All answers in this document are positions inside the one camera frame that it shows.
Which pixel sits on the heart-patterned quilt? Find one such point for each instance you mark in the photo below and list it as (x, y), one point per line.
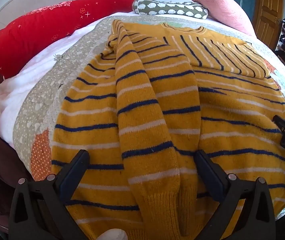
(45, 92)

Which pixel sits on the pink pillow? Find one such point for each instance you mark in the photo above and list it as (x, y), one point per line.
(217, 5)

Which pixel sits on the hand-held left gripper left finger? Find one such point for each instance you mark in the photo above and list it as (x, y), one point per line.
(75, 172)

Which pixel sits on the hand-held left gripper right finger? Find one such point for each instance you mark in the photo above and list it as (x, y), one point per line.
(205, 170)

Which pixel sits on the person's maroon clothing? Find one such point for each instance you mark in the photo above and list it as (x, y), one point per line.
(0, 170)

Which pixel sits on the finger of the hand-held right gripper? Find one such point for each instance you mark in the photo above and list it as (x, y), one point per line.
(282, 124)

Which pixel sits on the beige rounded headboard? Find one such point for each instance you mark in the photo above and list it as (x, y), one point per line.
(12, 5)

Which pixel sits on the yellow striped knit sweater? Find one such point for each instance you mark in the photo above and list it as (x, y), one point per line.
(145, 120)

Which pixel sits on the red patterned pillow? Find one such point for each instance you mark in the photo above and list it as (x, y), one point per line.
(45, 30)

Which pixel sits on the person's left hand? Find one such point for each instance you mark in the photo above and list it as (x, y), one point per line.
(113, 235)

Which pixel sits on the olive sheep-print pillow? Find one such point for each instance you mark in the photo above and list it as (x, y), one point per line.
(172, 8)

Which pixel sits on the white bed sheet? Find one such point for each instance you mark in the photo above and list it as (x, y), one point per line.
(20, 90)

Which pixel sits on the wooden door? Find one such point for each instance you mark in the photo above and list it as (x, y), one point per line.
(267, 10)

